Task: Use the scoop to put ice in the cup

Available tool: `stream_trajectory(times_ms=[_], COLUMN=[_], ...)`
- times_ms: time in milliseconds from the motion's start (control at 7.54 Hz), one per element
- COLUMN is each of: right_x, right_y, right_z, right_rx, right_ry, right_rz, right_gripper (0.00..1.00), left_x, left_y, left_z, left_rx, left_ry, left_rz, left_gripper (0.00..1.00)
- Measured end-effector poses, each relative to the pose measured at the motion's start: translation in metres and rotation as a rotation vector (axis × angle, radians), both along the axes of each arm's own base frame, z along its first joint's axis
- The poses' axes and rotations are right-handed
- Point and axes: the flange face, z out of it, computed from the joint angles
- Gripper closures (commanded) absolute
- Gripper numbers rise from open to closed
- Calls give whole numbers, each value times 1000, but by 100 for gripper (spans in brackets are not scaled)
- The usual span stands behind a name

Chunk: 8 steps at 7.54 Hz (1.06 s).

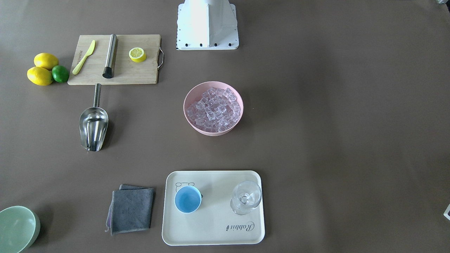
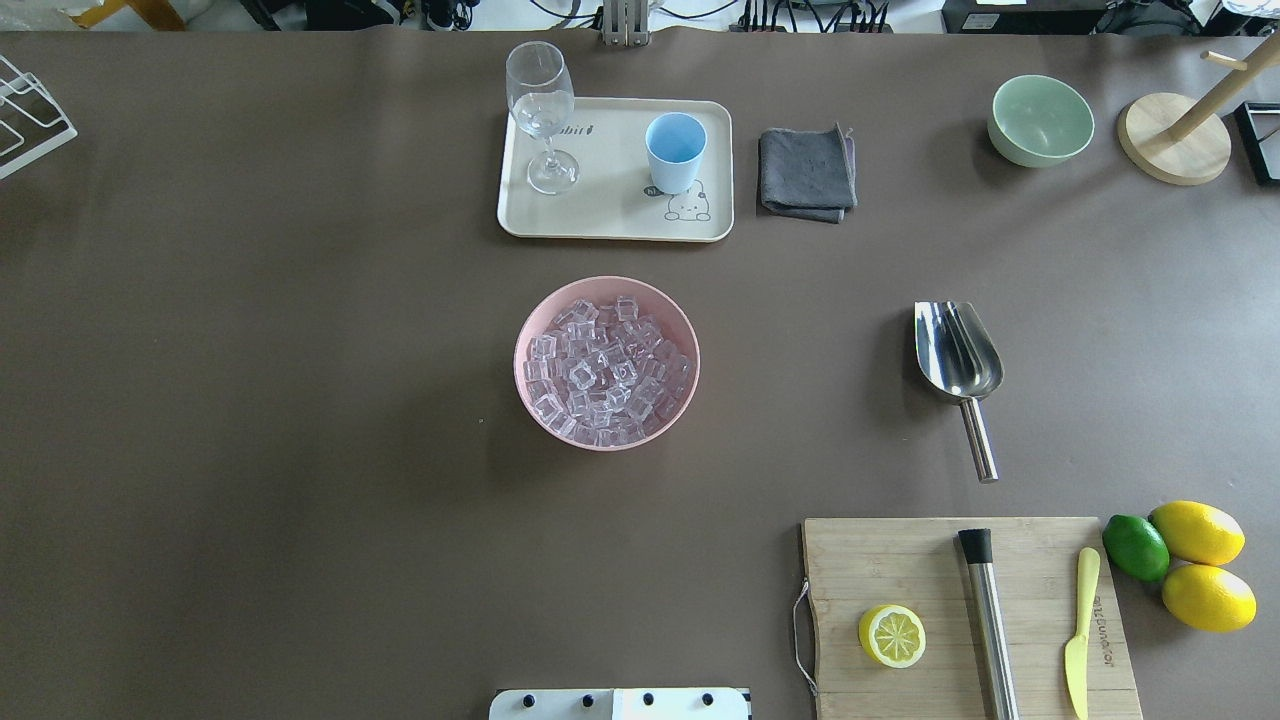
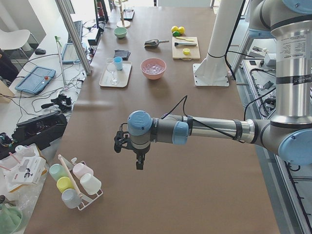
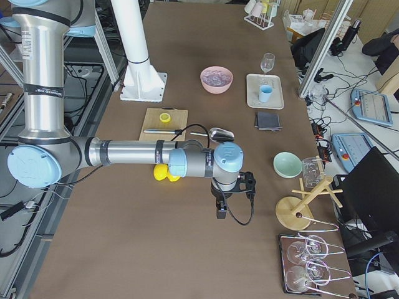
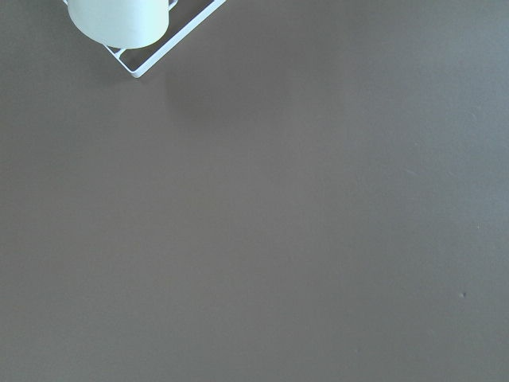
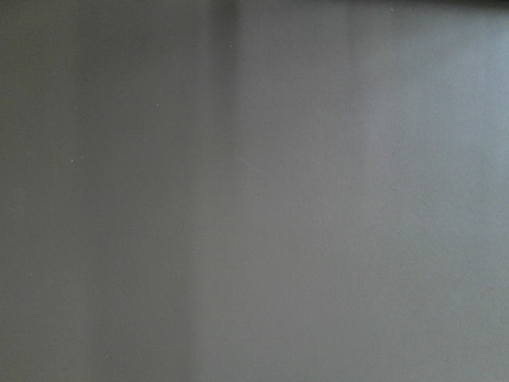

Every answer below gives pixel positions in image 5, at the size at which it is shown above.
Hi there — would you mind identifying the white upside-down cup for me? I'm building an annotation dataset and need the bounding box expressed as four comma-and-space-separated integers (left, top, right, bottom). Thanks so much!
67, 0, 169, 49

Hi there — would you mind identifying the white wire cup rack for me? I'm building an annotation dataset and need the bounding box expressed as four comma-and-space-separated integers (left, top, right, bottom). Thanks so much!
62, 0, 227, 79

